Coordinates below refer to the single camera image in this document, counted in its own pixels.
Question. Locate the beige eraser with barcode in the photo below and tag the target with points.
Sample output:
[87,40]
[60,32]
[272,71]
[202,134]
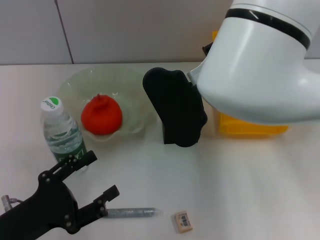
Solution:
[183,222]

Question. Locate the silver glitter pen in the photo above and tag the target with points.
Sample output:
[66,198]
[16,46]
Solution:
[135,212]

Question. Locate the black mesh pen holder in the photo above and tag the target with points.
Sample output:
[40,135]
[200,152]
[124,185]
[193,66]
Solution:
[168,135]

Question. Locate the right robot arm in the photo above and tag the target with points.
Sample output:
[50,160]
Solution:
[262,75]

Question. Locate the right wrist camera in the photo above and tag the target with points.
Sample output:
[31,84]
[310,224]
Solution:
[175,107]

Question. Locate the clear water bottle green label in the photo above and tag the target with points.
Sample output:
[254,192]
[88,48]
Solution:
[62,132]

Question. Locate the red-orange fruit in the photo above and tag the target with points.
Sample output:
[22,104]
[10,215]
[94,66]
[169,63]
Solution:
[102,117]

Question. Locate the translucent wavy fruit plate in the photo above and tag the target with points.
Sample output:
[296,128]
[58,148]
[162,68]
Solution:
[112,80]

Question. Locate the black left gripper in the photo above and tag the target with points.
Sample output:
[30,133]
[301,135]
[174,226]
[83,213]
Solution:
[47,210]

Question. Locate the yellow plastic storage bin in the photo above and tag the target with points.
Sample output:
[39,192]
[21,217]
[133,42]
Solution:
[250,130]

